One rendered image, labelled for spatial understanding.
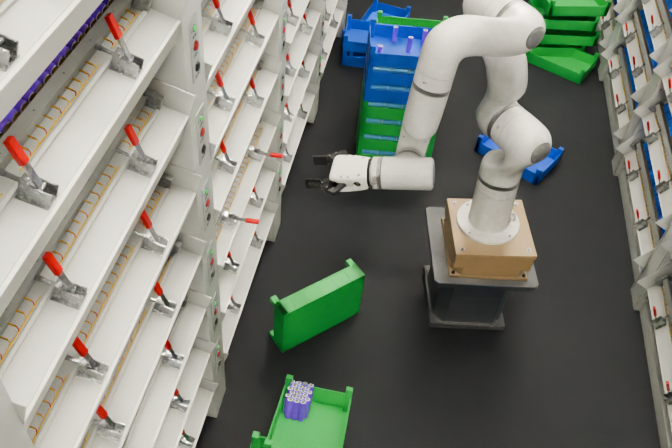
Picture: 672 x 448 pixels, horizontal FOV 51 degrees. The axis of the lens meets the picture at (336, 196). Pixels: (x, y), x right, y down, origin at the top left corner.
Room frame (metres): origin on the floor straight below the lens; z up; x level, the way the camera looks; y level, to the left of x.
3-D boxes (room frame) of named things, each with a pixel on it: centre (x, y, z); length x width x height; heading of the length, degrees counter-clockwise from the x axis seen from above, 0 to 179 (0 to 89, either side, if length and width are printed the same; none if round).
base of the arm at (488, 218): (1.51, -0.46, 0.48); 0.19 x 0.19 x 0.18
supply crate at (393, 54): (2.25, -0.21, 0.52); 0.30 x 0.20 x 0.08; 92
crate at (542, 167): (2.30, -0.74, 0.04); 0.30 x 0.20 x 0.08; 53
